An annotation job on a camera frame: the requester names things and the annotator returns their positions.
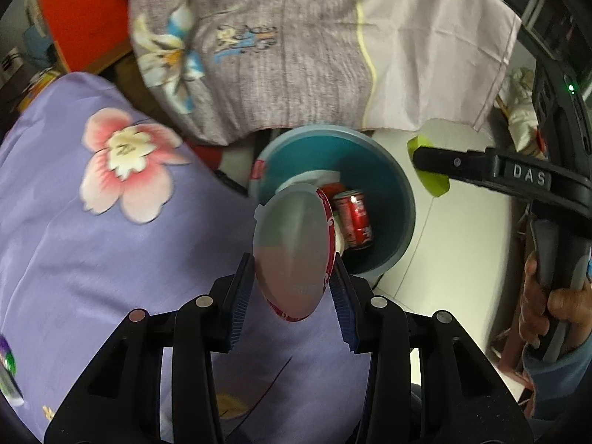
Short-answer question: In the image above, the yellow printed packet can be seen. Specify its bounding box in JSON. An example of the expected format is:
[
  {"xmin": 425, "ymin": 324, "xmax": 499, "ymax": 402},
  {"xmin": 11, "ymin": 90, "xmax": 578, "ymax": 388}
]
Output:
[{"xmin": 18, "ymin": 67, "xmax": 61, "ymax": 112}]

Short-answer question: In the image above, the blue plastic trash bin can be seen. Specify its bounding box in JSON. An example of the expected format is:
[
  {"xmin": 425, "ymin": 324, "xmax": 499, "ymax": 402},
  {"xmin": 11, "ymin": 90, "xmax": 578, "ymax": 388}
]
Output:
[{"xmin": 247, "ymin": 124, "xmax": 416, "ymax": 276}]

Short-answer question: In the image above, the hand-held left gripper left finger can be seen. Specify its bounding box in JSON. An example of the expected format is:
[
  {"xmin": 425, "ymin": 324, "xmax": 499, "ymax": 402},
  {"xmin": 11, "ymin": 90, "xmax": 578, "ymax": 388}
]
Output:
[{"xmin": 44, "ymin": 252, "xmax": 256, "ymax": 444}]

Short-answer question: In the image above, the red mat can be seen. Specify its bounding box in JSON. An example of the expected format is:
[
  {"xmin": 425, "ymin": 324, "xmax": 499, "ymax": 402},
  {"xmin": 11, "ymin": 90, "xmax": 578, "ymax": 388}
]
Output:
[{"xmin": 34, "ymin": 0, "xmax": 135, "ymax": 75}]

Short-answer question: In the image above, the grey floral bedsheet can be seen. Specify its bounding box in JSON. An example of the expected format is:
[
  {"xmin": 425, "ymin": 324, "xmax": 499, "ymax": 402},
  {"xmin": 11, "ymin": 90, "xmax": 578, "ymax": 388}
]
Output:
[{"xmin": 106, "ymin": 0, "xmax": 523, "ymax": 146}]

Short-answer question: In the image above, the lime green object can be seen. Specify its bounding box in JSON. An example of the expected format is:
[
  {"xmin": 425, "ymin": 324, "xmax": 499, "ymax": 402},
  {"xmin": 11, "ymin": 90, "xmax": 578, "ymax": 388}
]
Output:
[{"xmin": 407, "ymin": 135, "xmax": 450, "ymax": 197}]

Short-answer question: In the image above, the person's right forearm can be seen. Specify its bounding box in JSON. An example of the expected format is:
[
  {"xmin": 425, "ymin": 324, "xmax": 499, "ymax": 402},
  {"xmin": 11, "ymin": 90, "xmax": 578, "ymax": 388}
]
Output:
[{"xmin": 522, "ymin": 333, "xmax": 592, "ymax": 421}]

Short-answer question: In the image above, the red soda can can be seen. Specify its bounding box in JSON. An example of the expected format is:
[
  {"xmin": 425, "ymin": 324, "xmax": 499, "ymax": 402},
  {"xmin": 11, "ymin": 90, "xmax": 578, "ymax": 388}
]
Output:
[{"xmin": 333, "ymin": 189, "xmax": 374, "ymax": 251}]

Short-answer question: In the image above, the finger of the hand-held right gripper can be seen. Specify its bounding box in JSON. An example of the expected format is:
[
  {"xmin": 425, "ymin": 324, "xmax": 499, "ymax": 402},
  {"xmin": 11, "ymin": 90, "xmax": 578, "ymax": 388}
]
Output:
[{"xmin": 411, "ymin": 145, "xmax": 498, "ymax": 183}]

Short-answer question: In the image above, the purple floral blanket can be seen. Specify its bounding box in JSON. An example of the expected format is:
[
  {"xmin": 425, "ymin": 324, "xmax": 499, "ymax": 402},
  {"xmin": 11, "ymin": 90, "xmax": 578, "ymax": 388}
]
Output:
[{"xmin": 0, "ymin": 71, "xmax": 371, "ymax": 444}]

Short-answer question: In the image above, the red bowl with translucent lid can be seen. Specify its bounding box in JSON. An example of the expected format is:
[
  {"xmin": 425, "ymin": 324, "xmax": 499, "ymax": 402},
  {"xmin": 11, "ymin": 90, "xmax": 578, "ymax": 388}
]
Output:
[{"xmin": 253, "ymin": 181, "xmax": 337, "ymax": 322}]

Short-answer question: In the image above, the green and purple packet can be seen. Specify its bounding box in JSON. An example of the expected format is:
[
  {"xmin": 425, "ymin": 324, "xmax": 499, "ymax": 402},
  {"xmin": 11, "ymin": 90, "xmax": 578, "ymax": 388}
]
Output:
[{"xmin": 0, "ymin": 335, "xmax": 24, "ymax": 403}]

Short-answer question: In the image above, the person's right hand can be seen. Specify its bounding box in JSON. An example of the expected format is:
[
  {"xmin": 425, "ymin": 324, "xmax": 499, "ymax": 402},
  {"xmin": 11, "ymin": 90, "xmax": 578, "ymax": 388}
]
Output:
[{"xmin": 518, "ymin": 255, "xmax": 592, "ymax": 351}]

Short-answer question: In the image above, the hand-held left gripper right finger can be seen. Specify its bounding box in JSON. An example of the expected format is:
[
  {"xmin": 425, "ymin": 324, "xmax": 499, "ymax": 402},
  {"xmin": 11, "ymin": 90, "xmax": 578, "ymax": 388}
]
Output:
[{"xmin": 329, "ymin": 254, "xmax": 535, "ymax": 444}]

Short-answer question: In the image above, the white crumpled cloth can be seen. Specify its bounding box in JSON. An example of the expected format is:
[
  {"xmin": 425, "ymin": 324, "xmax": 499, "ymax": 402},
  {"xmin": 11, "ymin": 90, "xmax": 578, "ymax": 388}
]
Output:
[{"xmin": 502, "ymin": 67, "xmax": 546, "ymax": 153}]

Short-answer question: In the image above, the white paper towel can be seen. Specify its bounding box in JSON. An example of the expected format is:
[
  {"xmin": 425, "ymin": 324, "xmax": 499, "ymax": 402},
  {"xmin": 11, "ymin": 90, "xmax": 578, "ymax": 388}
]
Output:
[{"xmin": 276, "ymin": 170, "xmax": 343, "ymax": 194}]

